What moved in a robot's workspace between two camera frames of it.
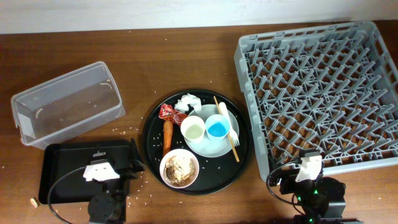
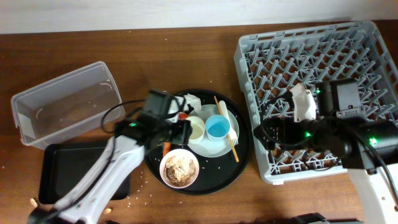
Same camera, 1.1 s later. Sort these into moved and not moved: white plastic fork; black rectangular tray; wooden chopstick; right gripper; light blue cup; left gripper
Moved: left gripper; right gripper
Not moved: black rectangular tray; light blue cup; white plastic fork; wooden chopstick
